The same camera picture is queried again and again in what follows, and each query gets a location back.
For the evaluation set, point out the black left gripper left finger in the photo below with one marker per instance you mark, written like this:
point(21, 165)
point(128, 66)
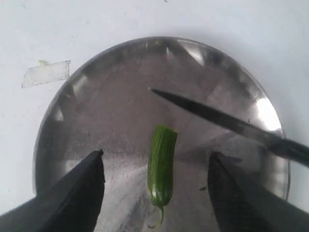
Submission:
point(72, 204)

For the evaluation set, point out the clear tape piece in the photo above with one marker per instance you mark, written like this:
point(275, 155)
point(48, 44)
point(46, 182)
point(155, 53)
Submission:
point(46, 73)

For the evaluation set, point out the black serrated knife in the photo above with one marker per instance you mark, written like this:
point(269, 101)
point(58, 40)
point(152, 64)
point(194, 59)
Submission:
point(282, 147)

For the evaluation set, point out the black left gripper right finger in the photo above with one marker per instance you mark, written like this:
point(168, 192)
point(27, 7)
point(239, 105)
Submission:
point(242, 205)

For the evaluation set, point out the round stainless steel plate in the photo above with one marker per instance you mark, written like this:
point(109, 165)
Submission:
point(107, 104)

